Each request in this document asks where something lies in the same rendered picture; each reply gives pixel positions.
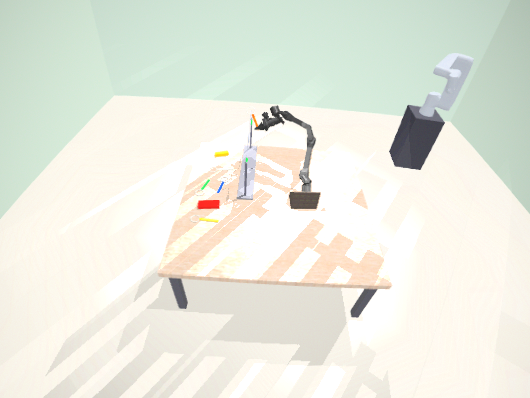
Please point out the red rectangular block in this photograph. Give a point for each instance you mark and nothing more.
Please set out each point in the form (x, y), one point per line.
(208, 204)

